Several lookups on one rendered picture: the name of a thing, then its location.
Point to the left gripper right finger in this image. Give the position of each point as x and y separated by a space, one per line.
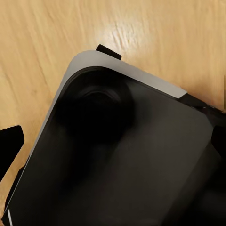
218 139

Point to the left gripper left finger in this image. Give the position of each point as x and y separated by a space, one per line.
11 141

